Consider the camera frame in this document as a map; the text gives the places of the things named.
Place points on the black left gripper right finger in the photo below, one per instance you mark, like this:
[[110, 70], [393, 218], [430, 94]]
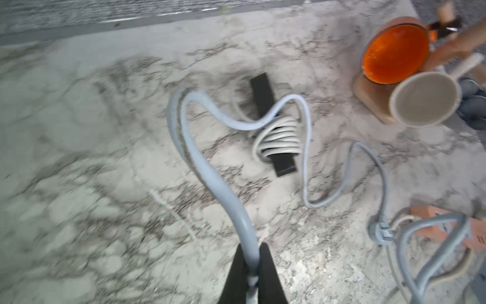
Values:
[[270, 290]]

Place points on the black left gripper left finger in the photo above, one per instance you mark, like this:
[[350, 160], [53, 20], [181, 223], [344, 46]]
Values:
[[236, 284]]

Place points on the pink power strip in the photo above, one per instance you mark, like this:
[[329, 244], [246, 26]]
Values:
[[474, 239]]

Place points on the wooden mug tree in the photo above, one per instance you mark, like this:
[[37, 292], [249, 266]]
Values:
[[458, 44]]

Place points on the white mug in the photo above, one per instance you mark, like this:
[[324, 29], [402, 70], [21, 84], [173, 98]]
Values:
[[429, 98]]

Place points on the orange mug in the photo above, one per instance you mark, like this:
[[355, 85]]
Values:
[[401, 48]]

